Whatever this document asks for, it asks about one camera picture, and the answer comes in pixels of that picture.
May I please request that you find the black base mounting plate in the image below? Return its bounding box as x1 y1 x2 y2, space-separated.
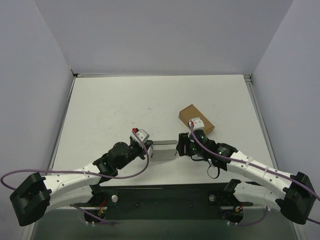
75 182 253 221

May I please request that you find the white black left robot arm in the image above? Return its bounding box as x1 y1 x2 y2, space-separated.
9 138 154 227

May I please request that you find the brown folded cardboard box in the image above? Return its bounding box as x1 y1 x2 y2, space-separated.
178 104 215 135

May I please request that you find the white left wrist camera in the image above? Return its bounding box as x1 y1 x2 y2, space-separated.
130 128 150 147

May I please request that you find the white paper box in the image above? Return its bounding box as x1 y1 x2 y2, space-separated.
149 140 178 162

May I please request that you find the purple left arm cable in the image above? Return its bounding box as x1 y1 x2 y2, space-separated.
0 129 152 226

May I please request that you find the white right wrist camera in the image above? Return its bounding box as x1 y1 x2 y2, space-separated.
187 117 205 132

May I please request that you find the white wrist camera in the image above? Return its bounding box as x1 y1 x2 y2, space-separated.
187 117 205 132
130 128 150 147

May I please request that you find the aluminium table frame rail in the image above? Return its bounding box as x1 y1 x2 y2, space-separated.
243 74 279 170

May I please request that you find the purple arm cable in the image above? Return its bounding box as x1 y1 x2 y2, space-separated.
188 122 320 227
0 129 152 226

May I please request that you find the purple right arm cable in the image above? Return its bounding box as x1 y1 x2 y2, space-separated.
188 122 320 227

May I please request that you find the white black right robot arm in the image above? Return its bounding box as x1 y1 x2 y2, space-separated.
176 129 318 225

